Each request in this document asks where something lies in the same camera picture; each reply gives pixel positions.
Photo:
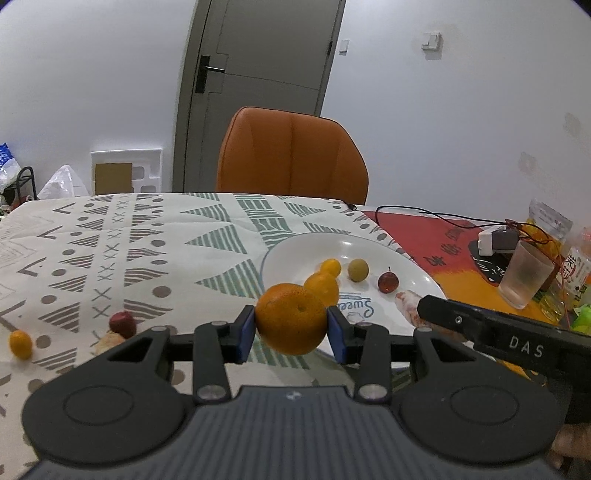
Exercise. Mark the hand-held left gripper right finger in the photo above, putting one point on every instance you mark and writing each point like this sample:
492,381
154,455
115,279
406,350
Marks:
337,337

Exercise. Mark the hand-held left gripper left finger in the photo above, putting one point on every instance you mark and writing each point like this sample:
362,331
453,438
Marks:
244,334

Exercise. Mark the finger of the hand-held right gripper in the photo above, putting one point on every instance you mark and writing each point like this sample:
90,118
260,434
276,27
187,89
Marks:
448,316

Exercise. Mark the large orange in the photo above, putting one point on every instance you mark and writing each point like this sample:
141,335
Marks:
323,286
291,321

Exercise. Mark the small red apple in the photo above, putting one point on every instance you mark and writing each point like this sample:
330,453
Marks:
388,282

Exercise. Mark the green round fruit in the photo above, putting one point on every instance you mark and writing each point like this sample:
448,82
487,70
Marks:
358,270

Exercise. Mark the small orange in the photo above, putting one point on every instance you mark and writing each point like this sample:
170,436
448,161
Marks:
331,266
21,345

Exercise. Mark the white plate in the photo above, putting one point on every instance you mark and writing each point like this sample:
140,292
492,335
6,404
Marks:
300,258

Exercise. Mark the person's right hand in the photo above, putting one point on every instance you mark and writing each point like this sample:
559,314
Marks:
575,445

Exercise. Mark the red orange printed cloth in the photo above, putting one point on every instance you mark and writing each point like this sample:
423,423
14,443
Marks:
443,249

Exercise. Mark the frosted glass cup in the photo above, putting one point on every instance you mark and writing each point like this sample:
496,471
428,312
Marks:
524,277

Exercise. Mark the white power adapter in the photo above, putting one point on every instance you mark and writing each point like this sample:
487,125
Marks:
487,240

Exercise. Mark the dark red round fruit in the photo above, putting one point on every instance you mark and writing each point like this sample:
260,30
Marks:
122,323

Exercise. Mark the patterned tablecloth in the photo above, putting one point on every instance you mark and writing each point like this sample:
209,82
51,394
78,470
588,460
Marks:
138,258

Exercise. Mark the beige bread piece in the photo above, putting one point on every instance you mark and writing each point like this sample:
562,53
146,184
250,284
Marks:
108,342

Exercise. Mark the orange chair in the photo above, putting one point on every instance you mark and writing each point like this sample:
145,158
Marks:
286,152

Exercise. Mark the white foam packaging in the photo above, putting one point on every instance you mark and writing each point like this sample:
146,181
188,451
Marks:
147,170

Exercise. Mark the brown cardboard sheet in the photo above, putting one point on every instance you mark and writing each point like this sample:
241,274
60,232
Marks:
113,177

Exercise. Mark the clear plastic bag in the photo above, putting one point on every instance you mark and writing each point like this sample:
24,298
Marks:
62,182

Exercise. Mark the grey door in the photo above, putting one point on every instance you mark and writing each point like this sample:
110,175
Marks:
258,55

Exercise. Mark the blue plastic bag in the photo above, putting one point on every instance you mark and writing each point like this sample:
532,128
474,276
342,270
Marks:
7,164

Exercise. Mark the square white wall switch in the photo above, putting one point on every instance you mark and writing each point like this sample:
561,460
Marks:
431,39

